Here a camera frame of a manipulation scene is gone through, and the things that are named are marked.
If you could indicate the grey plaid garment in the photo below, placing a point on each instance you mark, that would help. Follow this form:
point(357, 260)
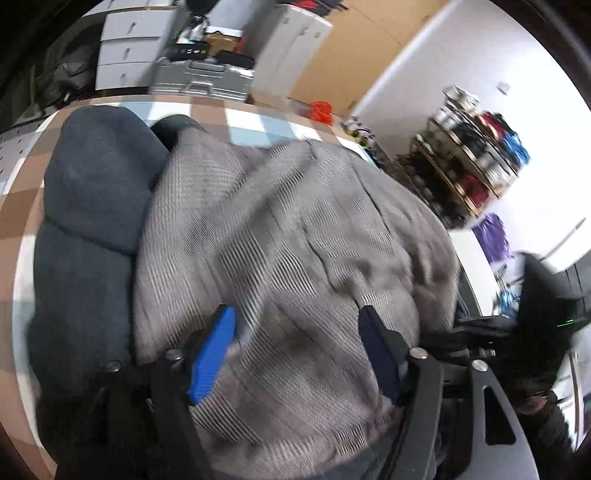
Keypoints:
point(286, 230)

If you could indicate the checkered blanket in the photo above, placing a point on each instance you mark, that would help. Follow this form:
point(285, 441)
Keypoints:
point(258, 122)

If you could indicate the white desk with drawers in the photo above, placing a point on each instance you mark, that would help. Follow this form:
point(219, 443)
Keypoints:
point(134, 41)

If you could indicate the cluttered storage shelf rack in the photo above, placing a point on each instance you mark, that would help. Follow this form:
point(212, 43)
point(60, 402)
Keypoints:
point(471, 152)

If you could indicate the brown wooden panel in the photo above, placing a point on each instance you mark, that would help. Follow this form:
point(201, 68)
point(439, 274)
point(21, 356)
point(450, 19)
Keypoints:
point(364, 50)

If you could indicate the small yellow item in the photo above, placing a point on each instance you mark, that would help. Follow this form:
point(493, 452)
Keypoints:
point(360, 134)

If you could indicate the purple cloth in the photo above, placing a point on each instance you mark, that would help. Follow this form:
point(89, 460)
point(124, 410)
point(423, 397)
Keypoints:
point(494, 235)

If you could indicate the red container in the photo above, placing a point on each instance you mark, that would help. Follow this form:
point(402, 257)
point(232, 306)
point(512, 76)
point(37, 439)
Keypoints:
point(321, 111)

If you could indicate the person's right forearm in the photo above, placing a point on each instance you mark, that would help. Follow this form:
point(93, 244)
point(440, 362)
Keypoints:
point(554, 429)

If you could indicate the silver tool case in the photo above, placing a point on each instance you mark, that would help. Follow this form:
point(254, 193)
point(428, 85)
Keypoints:
point(203, 81)

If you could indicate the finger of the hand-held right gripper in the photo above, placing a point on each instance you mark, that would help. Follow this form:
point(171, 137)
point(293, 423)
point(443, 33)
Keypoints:
point(485, 325)
point(457, 348)

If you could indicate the dark grey fleece garment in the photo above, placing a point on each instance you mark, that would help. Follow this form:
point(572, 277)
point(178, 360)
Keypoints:
point(92, 207)

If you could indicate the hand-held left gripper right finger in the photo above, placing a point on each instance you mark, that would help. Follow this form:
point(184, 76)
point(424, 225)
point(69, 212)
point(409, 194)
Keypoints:
point(383, 355)

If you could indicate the light grey metal cabinet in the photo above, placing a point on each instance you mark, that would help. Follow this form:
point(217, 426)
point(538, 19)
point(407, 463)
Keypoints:
point(286, 50)

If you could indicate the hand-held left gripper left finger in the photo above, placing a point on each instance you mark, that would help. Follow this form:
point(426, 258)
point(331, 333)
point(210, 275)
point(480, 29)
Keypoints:
point(214, 355)

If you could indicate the dark bag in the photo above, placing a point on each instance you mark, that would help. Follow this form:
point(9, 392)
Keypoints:
point(69, 69)

